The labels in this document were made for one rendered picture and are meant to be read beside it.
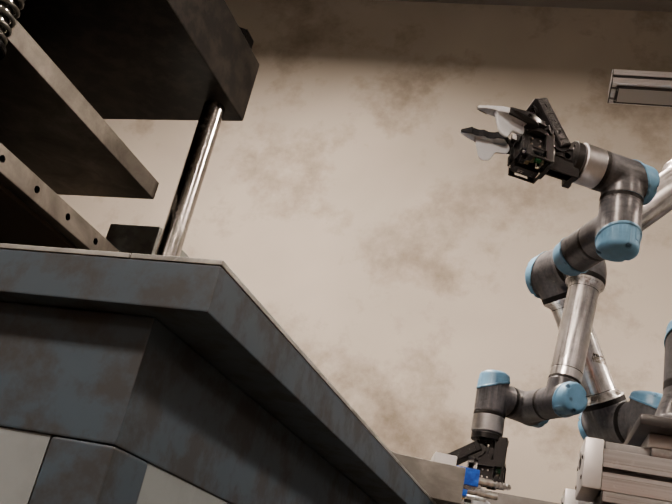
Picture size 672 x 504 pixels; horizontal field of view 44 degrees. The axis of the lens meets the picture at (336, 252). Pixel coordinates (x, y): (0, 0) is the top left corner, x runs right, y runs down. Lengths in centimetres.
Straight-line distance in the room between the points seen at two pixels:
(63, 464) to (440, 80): 459
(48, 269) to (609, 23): 485
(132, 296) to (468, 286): 384
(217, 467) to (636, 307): 378
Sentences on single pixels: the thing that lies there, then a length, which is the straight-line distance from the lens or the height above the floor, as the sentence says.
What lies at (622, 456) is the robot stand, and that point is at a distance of 160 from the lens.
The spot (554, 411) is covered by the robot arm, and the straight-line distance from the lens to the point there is 199.
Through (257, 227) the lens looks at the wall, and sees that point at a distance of 471.
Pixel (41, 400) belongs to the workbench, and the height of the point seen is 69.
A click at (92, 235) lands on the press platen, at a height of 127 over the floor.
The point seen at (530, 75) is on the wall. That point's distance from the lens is 505.
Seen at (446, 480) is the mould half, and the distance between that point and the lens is 133.
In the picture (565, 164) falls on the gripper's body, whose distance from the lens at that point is 153.
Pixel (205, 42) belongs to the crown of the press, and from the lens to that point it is 219.
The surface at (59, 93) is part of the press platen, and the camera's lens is 190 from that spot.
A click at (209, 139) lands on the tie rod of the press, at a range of 227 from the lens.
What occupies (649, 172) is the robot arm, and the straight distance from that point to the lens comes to 161.
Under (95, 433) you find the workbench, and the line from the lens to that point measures 58.
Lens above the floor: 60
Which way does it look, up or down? 24 degrees up
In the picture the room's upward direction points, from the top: 13 degrees clockwise
